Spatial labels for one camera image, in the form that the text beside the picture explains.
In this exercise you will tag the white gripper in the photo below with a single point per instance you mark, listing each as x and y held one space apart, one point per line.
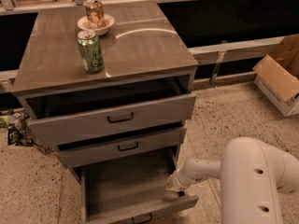
177 180

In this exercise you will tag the grey bottom drawer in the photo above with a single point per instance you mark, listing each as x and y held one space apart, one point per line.
130 190

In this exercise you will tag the grey drawer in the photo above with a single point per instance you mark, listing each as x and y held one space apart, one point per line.
130 190
57 131
80 156

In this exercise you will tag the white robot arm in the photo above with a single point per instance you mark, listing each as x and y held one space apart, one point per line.
252 175

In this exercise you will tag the grey middle drawer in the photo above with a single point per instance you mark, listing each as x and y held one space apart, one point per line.
80 156

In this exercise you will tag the grey drawer cabinet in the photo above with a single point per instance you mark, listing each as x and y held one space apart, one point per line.
53 49

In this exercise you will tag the grey top drawer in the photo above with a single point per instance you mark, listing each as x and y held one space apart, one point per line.
57 131

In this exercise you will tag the cardboard box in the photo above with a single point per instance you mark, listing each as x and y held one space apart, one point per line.
277 75

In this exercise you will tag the green soda can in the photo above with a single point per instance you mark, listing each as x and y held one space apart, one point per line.
90 51

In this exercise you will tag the white bowl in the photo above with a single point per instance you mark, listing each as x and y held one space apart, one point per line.
83 24

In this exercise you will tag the brown crumpled soda can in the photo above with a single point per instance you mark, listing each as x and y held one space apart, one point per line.
95 13

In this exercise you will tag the litter pile with wire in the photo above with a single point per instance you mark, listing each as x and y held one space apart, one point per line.
18 132

